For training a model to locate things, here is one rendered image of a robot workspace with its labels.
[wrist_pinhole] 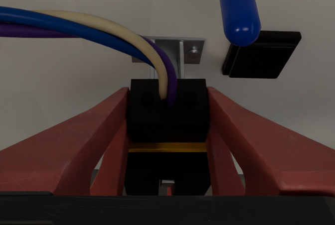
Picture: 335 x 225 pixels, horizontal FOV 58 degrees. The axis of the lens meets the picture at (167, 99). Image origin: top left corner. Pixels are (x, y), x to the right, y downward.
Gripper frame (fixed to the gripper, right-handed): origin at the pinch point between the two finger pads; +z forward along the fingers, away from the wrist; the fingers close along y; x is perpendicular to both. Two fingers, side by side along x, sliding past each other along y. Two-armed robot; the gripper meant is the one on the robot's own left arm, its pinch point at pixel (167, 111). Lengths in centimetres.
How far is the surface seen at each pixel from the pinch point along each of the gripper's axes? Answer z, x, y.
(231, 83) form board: 9.6, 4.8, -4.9
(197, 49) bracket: 7.7, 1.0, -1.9
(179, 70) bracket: 5.8, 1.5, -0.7
